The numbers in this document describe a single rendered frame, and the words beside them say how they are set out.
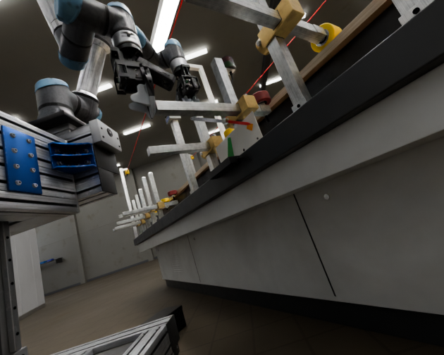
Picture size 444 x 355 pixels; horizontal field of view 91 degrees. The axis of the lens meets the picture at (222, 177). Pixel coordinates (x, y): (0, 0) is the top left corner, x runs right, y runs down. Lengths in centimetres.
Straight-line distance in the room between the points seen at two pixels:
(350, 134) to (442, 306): 51
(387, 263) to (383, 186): 23
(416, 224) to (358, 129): 33
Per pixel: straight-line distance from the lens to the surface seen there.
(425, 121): 53
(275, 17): 69
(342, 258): 91
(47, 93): 113
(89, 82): 127
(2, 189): 71
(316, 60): 84
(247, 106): 75
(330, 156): 59
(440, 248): 79
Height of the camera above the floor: 49
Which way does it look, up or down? 12 degrees up
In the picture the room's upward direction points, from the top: 19 degrees counter-clockwise
